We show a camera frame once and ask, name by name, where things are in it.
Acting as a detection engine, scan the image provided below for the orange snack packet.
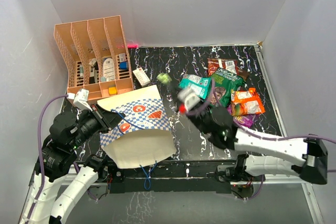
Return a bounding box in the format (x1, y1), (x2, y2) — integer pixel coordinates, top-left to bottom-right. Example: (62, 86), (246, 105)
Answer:
(230, 88), (265, 116)

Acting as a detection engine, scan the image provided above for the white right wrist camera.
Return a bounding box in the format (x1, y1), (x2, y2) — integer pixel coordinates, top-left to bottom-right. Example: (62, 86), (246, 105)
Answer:
(177, 88), (201, 113)

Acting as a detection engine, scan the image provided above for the green snack bag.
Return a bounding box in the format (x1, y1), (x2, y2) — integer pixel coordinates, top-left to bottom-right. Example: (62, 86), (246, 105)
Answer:
(210, 68), (246, 107)

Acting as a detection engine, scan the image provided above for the blue item in organizer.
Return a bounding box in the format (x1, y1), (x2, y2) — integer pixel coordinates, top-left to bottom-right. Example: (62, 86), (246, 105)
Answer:
(119, 61), (129, 70)

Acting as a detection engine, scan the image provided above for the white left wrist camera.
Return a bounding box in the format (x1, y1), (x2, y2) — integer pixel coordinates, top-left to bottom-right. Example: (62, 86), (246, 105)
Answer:
(67, 89), (92, 111)

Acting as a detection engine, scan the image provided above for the brown kettle chips bag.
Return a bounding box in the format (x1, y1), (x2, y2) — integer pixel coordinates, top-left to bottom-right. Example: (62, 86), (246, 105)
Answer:
(236, 68), (249, 81)

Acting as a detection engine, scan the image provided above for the teal foxs candy bag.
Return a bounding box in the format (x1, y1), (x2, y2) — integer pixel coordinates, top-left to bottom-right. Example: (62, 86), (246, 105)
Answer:
(178, 74), (212, 100)

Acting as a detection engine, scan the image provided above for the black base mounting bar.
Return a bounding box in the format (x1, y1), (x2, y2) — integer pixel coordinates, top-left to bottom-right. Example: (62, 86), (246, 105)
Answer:
(107, 160), (255, 198)

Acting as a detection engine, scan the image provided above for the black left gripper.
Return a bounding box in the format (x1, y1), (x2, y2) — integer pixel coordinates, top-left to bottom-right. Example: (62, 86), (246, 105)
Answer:
(69, 101), (126, 148)

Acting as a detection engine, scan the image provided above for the yellow object in organizer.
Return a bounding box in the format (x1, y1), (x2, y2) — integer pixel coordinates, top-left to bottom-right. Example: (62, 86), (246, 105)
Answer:
(108, 87), (118, 95)

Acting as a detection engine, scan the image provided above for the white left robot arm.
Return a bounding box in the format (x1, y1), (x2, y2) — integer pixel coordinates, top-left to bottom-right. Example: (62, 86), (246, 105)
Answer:
(20, 104), (124, 223)

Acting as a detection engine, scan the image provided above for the white tube in organizer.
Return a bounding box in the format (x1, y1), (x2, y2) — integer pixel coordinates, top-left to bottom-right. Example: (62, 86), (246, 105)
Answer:
(79, 65), (84, 78)

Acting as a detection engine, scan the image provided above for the blue checkered paper bag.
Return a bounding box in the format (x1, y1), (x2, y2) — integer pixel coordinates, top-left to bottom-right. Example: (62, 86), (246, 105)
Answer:
(96, 84), (176, 190)

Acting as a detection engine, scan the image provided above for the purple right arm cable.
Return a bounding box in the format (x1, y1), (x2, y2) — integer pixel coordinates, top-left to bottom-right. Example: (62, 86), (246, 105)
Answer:
(187, 78), (336, 200)

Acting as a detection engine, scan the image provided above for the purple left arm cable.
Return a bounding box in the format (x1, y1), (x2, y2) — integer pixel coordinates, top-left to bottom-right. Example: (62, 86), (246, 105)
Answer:
(25, 94), (71, 223)

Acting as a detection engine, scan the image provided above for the white label bottle in organizer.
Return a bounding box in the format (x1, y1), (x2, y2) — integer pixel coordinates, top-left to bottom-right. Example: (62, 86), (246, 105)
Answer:
(103, 57), (115, 81)

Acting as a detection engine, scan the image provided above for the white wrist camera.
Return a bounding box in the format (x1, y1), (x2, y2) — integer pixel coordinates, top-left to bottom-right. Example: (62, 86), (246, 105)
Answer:
(177, 88), (201, 113)
(67, 89), (92, 111)

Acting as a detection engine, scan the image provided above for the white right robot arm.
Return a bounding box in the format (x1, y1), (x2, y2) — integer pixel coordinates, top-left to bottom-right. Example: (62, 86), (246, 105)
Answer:
(185, 106), (328, 185)

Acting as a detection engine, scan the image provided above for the red doritos bag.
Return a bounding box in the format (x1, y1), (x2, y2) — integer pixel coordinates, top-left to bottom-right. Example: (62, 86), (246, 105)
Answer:
(207, 58), (238, 77)

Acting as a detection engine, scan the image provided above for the purple snack bag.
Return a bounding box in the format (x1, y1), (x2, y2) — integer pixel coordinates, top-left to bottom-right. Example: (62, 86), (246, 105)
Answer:
(227, 104), (257, 127)

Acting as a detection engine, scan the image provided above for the yellow green snack packet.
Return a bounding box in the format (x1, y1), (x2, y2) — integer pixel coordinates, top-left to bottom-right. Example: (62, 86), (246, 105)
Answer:
(156, 73), (172, 85)

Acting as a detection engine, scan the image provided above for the orange plastic file organizer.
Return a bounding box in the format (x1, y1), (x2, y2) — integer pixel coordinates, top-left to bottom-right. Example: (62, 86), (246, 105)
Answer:
(54, 16), (134, 103)

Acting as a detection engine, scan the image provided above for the small white red box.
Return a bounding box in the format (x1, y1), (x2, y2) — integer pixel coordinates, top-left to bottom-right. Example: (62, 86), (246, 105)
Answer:
(132, 68), (151, 87)

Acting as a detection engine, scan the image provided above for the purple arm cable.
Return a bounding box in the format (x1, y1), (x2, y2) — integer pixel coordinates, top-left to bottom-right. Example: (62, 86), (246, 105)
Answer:
(187, 78), (336, 200)
(25, 94), (71, 223)

